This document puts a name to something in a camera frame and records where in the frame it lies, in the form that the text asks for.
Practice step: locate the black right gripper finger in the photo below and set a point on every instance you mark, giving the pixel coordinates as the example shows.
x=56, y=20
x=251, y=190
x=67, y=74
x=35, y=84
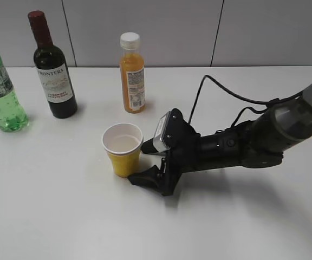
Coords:
x=152, y=178
x=153, y=146

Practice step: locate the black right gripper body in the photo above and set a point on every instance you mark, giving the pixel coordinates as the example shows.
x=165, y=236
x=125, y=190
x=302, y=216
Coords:
x=190, y=152

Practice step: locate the yellow paper cup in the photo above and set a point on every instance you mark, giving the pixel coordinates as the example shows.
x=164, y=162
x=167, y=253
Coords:
x=122, y=142

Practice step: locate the green sprite bottle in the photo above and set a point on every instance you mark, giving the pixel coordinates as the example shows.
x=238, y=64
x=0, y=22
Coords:
x=12, y=115

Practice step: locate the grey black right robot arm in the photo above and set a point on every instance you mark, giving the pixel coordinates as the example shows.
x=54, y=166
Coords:
x=261, y=143

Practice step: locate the orange juice bottle white cap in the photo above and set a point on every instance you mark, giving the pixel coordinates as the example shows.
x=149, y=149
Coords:
x=132, y=73

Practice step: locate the dark red wine bottle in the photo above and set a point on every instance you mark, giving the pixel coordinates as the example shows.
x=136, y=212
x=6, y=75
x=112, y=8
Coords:
x=52, y=69

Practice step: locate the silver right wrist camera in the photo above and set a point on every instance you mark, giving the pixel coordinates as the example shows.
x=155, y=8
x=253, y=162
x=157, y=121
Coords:
x=161, y=128

